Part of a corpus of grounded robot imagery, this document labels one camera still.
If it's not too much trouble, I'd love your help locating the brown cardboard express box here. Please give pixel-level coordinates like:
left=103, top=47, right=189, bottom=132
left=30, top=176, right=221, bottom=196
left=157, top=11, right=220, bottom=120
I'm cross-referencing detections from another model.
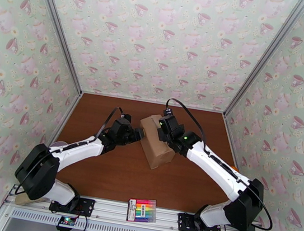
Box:
left=132, top=111, right=182, bottom=174

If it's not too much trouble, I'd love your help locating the pack of coloured highlighters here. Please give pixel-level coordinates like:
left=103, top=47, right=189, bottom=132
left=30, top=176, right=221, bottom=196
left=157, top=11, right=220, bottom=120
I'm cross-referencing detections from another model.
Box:
left=125, top=195, right=159, bottom=226

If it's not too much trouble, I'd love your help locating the small green circuit board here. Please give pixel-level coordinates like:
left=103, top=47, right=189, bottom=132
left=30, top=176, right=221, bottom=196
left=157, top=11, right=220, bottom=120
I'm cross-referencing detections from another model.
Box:
left=55, top=214, right=78, bottom=231

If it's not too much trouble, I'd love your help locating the tan oblong object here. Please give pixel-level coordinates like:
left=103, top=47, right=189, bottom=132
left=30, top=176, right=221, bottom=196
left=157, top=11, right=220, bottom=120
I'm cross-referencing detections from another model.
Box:
left=14, top=191, right=47, bottom=210

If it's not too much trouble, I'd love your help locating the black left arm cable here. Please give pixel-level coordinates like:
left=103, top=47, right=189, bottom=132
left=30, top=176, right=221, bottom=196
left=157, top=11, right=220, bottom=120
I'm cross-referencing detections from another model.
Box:
left=13, top=94, right=126, bottom=211

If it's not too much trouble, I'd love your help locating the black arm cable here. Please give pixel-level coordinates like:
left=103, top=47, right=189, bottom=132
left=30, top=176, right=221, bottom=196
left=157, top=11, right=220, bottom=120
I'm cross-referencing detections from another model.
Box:
left=13, top=94, right=126, bottom=211
left=149, top=96, right=290, bottom=231

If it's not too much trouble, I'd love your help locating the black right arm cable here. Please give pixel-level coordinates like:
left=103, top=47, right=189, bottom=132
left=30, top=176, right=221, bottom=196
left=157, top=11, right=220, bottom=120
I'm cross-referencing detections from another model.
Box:
left=149, top=96, right=290, bottom=231

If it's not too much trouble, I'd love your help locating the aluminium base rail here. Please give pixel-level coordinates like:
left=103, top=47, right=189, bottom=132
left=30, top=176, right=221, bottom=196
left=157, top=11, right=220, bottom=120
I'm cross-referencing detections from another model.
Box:
left=4, top=183, right=269, bottom=231

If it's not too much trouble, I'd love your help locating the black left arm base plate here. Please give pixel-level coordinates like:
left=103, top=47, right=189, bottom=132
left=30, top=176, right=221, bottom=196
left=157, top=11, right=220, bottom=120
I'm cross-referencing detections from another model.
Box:
left=48, top=192, right=97, bottom=220

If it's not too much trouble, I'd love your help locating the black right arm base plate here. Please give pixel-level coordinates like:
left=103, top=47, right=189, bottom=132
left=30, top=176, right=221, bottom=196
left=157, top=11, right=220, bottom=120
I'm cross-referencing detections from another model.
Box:
left=175, top=211, right=225, bottom=231

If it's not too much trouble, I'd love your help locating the white perforated cable duct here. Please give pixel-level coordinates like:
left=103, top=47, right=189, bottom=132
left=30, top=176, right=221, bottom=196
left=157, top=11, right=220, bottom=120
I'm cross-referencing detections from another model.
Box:
left=9, top=208, right=162, bottom=231

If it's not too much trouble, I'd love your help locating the aluminium frame post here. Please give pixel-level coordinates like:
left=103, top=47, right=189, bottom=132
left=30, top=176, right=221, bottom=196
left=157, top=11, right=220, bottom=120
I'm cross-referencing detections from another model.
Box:
left=12, top=0, right=98, bottom=96
left=222, top=0, right=304, bottom=128

